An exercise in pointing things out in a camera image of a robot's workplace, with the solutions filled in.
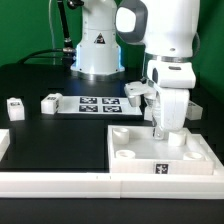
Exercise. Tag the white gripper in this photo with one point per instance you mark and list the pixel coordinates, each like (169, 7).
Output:
(167, 85)

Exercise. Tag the white square table top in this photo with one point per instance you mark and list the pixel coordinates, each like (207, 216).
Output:
(133, 149)

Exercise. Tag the white front fence bar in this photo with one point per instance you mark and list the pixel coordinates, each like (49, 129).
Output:
(104, 185)

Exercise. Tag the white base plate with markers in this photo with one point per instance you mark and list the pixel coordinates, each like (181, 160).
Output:
(97, 105)

